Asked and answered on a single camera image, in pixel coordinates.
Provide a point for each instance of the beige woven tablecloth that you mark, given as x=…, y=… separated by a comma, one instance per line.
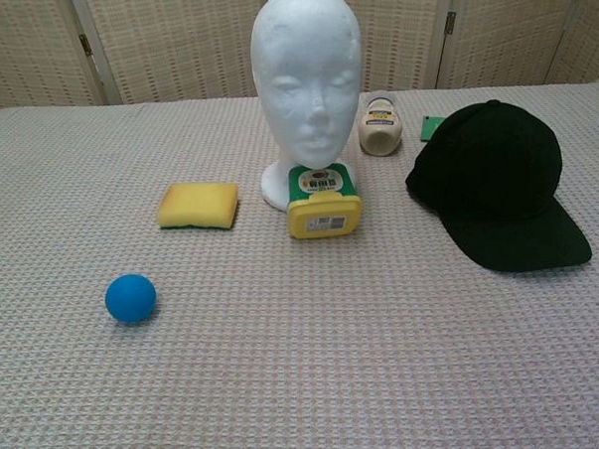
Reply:
x=285, y=359

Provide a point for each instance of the blue ball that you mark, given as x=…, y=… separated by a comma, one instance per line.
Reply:
x=131, y=298

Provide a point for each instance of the white foam mannequin head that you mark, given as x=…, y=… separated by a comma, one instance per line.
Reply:
x=304, y=60

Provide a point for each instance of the yellow sponge with green underside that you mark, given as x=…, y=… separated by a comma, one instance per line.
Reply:
x=199, y=204

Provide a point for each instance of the beige woven folding screen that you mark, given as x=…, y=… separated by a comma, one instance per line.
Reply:
x=172, y=41

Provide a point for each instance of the green packet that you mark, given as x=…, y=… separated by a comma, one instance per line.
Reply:
x=428, y=128

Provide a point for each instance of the green box with yellow lid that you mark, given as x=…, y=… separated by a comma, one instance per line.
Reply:
x=324, y=218

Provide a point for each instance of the black baseball cap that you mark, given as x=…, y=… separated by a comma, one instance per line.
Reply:
x=496, y=176

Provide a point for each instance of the cream bottle with yellow label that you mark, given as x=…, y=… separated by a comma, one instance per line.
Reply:
x=380, y=134

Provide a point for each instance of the brass screen hinge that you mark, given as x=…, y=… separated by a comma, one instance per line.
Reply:
x=87, y=43
x=451, y=22

